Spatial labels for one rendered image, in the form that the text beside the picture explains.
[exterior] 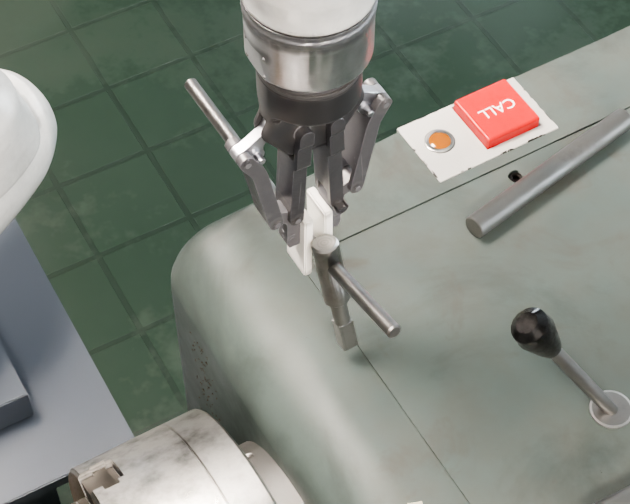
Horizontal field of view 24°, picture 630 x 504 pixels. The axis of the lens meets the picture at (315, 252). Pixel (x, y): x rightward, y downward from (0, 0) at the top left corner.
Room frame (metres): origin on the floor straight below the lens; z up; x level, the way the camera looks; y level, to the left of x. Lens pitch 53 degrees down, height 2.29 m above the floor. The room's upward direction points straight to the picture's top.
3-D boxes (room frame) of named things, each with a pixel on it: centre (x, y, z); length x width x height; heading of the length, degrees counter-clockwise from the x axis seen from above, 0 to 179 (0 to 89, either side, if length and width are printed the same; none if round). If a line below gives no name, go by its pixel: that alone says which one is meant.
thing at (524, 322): (0.60, -0.17, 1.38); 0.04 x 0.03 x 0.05; 120
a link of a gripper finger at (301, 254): (0.70, 0.01, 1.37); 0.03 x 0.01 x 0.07; 30
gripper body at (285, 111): (0.71, 0.00, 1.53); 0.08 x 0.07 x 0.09; 120
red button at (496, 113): (0.93, -0.17, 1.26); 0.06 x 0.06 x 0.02; 30
